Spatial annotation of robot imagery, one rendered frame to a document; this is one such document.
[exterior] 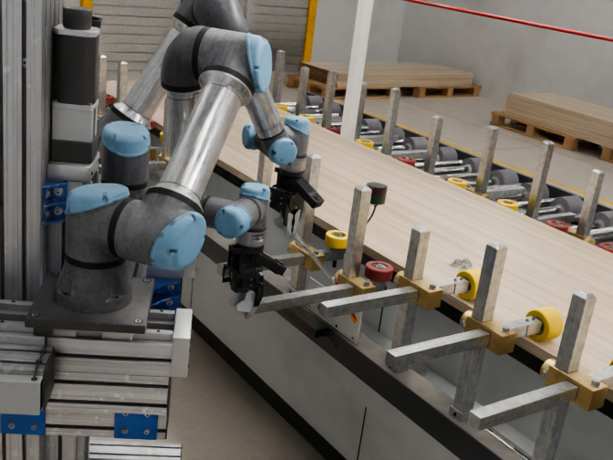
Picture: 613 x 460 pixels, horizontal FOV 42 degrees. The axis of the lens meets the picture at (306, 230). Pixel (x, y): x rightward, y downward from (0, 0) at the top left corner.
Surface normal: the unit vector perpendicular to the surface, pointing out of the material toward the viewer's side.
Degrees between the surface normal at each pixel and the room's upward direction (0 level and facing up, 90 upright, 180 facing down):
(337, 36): 90
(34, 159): 90
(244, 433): 0
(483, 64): 90
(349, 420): 90
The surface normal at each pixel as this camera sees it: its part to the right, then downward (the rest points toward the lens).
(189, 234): 0.89, 0.33
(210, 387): 0.11, -0.94
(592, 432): -0.83, 0.10
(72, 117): 0.10, 0.35
